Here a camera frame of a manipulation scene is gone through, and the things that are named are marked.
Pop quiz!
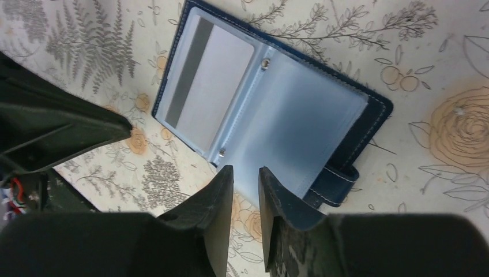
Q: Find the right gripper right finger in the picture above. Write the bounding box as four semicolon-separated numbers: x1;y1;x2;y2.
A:
259;167;488;276

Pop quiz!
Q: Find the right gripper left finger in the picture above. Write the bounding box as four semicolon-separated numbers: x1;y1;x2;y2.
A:
1;165;234;276

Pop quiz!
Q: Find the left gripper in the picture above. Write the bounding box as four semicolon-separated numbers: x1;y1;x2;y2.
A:
1;54;132;228

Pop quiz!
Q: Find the blue leather card holder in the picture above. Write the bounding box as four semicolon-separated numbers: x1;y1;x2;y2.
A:
152;1;393;208

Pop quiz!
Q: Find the white card with stripe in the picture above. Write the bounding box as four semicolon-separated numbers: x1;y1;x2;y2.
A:
156;14;254;153

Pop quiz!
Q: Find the floral table mat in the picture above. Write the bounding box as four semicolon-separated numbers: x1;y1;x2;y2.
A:
1;1;488;276

